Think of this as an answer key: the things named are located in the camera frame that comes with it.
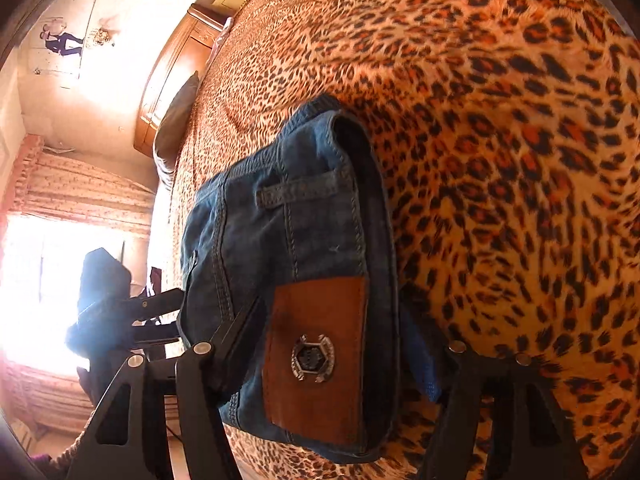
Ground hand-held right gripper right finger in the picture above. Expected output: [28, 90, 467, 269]
[402, 307, 588, 480]

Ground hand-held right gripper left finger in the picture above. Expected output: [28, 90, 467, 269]
[65, 297, 263, 480]

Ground leopard print blanket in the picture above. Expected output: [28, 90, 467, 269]
[167, 0, 640, 480]

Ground wooden headboard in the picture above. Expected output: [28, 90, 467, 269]
[132, 2, 227, 161]

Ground wall poster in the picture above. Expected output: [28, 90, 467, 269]
[31, 0, 104, 92]

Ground bright window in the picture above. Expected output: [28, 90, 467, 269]
[0, 215, 126, 376]

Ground blue denim pants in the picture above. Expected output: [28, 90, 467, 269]
[177, 94, 403, 463]

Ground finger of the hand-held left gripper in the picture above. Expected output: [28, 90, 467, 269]
[131, 320, 183, 348]
[131, 286, 187, 319]

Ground patterned orange curtain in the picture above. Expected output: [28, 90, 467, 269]
[0, 135, 160, 441]

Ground grey brown pillow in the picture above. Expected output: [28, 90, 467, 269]
[152, 72, 201, 177]

